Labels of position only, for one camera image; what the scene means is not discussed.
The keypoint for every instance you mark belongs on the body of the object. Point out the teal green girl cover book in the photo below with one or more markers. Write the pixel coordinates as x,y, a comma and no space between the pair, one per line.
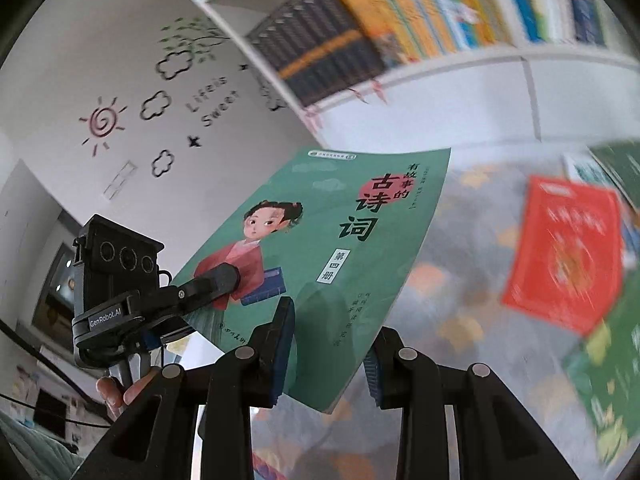
310,220

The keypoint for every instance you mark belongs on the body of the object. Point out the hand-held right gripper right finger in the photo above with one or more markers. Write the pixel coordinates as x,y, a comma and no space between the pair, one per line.
372,375

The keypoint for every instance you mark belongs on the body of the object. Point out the black bird wall sticker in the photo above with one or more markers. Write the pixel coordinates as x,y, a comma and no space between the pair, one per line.
195,141

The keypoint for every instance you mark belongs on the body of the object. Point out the black outline cloud sticker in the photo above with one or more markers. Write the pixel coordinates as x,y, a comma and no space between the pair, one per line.
153,105
162,162

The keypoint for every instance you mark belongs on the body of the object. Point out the sun wall sticker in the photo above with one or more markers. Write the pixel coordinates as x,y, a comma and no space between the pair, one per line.
102,122

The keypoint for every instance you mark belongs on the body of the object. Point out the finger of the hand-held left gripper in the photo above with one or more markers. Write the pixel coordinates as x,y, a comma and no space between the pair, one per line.
220,280

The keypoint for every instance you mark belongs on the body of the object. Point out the black lettering wall sticker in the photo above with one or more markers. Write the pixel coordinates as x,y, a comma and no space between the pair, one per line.
212,102

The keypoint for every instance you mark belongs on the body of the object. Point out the teal cloth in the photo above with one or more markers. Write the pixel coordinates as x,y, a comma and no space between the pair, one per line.
30,455

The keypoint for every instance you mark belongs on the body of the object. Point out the white bookshelf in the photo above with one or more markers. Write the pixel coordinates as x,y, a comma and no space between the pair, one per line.
450,100

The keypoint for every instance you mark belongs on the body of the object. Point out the tree wall sticker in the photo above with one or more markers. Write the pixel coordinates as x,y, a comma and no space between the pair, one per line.
192,35

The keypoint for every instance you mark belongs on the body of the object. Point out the row of dark volumes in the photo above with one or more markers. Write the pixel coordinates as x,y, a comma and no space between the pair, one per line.
320,45

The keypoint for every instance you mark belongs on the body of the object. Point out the row of colourful shelf books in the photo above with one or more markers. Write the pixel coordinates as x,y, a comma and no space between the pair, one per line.
450,5

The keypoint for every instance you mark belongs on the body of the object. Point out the white wall switch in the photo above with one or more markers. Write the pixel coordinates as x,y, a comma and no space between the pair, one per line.
120,179

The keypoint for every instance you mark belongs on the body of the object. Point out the leaf patterned tablecloth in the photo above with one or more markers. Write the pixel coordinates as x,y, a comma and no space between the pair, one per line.
465,285

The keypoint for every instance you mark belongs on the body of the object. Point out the green book yellow print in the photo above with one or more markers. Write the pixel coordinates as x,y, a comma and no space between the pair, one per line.
605,390

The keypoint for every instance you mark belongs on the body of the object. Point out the person's left hand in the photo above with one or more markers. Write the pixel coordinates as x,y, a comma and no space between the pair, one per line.
112,397

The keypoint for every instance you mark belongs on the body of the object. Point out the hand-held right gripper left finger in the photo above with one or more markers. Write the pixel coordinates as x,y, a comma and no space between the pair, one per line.
282,350

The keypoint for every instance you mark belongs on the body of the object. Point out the red book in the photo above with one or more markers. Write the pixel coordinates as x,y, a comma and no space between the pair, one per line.
565,255

